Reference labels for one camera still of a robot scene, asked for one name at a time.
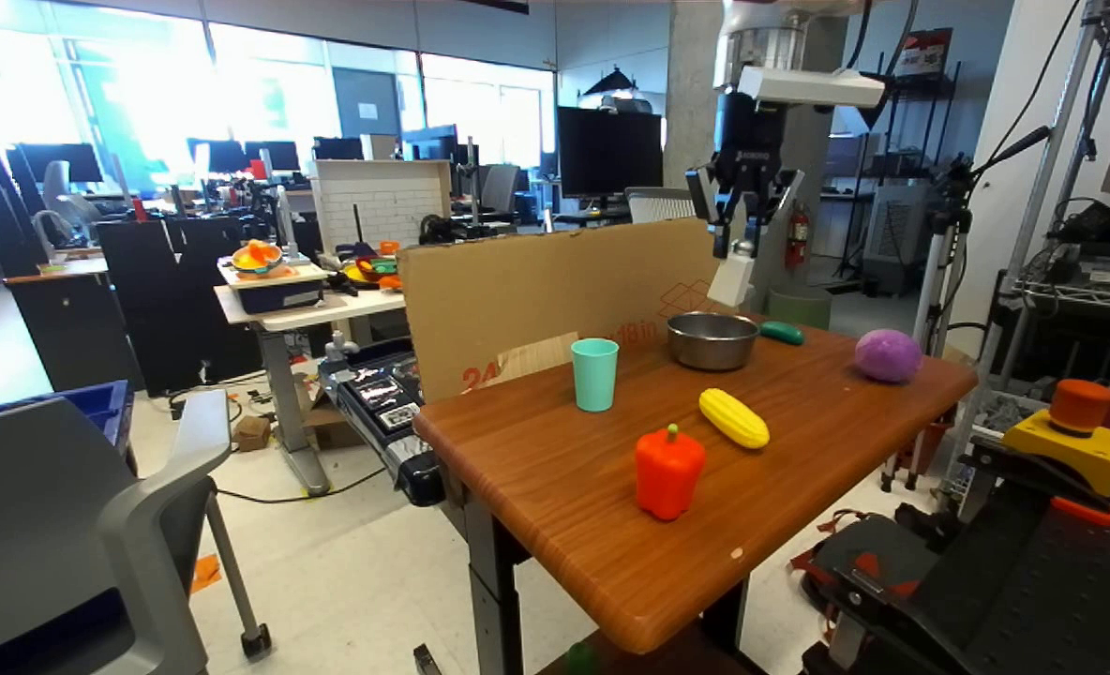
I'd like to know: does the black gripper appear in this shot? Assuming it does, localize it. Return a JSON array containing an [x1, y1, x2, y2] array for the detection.
[[703, 154, 793, 262]]

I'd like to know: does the silver metal bowl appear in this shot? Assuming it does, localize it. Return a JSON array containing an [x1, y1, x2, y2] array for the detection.
[[663, 308, 763, 374]]

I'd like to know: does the red fire extinguisher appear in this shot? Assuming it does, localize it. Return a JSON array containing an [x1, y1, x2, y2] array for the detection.
[[782, 203, 821, 273]]

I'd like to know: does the small teal green object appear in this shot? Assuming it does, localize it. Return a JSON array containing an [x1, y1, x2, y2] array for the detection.
[[752, 319, 808, 348]]

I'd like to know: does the large black monitor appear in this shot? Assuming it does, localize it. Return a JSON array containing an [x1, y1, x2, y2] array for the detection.
[[549, 100, 668, 203]]

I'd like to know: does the yellow toy corn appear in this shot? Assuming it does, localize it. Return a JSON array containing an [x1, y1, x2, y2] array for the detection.
[[692, 382, 777, 455]]

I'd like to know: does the purple plush ball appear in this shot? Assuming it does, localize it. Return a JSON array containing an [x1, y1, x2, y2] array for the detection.
[[851, 325, 926, 392]]

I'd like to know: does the teal plastic cup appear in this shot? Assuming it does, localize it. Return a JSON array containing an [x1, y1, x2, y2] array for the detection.
[[566, 333, 627, 420]]

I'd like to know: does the black pendant lamp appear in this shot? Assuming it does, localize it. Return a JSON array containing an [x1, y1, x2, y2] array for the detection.
[[576, 65, 646, 104]]

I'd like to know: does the brown cardboard sheet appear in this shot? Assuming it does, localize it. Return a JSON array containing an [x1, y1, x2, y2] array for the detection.
[[398, 213, 723, 408]]

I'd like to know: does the orange toy bell pepper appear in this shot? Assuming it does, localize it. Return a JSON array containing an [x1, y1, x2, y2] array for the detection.
[[628, 420, 711, 524]]

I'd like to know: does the metal equipment cart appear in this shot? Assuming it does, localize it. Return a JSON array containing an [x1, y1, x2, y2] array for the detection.
[[993, 195, 1110, 395]]

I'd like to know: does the white board panel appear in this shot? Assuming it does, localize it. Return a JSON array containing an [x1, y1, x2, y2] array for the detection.
[[311, 154, 457, 255]]

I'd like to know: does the pile of toy food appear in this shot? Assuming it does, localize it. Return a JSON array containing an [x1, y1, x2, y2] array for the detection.
[[334, 238, 409, 299]]

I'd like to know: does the yellow emergency stop button box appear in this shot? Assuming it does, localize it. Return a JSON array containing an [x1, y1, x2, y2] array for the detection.
[[999, 374, 1110, 502]]

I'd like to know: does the black table leg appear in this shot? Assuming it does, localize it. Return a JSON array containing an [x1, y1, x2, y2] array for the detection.
[[442, 489, 529, 675]]

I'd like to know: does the orange black bar clamp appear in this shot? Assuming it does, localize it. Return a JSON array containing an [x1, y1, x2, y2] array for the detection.
[[1046, 493, 1110, 535]]

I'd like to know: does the white side table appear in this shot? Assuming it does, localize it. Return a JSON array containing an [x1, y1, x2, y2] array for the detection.
[[208, 283, 413, 500]]

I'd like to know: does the tray with toy fruit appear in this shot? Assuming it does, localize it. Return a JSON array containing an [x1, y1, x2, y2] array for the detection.
[[213, 238, 334, 319]]

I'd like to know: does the row of desk monitors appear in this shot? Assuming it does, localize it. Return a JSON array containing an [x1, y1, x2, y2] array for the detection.
[[184, 134, 304, 182]]

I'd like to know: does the black cabinet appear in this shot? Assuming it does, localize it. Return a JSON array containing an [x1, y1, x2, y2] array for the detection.
[[89, 209, 274, 397]]

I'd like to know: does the blue plastic bin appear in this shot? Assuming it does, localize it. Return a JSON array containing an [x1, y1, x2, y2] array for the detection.
[[0, 374, 137, 457]]

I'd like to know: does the grey office chair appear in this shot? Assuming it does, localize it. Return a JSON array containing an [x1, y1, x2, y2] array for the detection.
[[0, 382, 277, 675]]

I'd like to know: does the black camera tripod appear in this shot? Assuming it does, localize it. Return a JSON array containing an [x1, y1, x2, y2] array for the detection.
[[909, 119, 1061, 367]]

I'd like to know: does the red wall sign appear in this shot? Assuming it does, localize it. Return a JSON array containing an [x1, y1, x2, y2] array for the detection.
[[891, 24, 957, 82]]

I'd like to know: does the black bag with red straps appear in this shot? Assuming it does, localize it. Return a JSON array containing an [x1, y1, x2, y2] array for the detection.
[[786, 505, 949, 629]]

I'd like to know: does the black floor cable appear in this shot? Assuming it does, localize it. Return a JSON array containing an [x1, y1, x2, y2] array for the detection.
[[207, 463, 388, 509]]

